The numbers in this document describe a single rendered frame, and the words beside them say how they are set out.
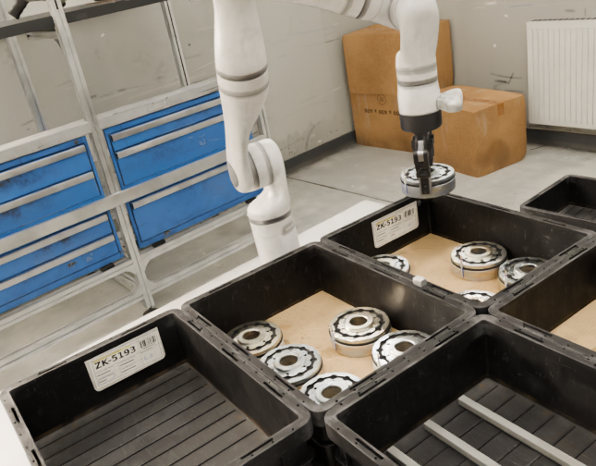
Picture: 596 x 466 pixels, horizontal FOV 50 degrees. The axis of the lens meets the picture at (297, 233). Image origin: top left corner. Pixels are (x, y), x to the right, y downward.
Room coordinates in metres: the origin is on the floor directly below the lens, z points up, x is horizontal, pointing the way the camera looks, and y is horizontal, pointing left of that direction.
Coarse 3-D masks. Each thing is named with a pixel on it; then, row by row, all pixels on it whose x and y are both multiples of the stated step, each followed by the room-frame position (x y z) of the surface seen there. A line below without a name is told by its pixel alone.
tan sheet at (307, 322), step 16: (304, 304) 1.05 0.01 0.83; (320, 304) 1.04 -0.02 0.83; (336, 304) 1.03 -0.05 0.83; (272, 320) 1.02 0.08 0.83; (288, 320) 1.01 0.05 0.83; (304, 320) 1.00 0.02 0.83; (320, 320) 0.99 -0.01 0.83; (288, 336) 0.96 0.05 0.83; (304, 336) 0.95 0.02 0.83; (320, 336) 0.94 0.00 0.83; (320, 352) 0.89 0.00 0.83; (336, 352) 0.88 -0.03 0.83; (336, 368) 0.84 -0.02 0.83; (352, 368) 0.83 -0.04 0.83; (368, 368) 0.82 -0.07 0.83
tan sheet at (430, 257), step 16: (416, 240) 1.22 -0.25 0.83; (432, 240) 1.21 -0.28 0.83; (448, 240) 1.20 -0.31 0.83; (416, 256) 1.15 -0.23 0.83; (432, 256) 1.14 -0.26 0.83; (448, 256) 1.13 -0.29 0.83; (416, 272) 1.09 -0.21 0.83; (432, 272) 1.08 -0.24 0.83; (448, 272) 1.07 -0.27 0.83; (448, 288) 1.01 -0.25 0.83; (464, 288) 1.00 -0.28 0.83; (480, 288) 0.99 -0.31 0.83; (496, 288) 0.98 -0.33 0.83
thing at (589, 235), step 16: (384, 208) 1.20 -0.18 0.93; (496, 208) 1.10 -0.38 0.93; (352, 224) 1.15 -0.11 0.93; (544, 224) 1.00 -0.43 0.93; (560, 224) 0.99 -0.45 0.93; (320, 240) 1.11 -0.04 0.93; (368, 256) 1.00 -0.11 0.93; (560, 256) 0.88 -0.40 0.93; (400, 272) 0.93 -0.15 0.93; (432, 288) 0.86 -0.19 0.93; (512, 288) 0.81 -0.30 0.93; (480, 304) 0.79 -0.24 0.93
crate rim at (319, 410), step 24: (264, 264) 1.05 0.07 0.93; (360, 264) 0.98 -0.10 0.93; (216, 288) 0.99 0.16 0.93; (408, 288) 0.88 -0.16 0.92; (192, 312) 0.93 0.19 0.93; (216, 336) 0.84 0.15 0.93; (432, 336) 0.74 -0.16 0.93; (288, 384) 0.69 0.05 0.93; (360, 384) 0.66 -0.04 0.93; (312, 408) 0.63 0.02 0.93
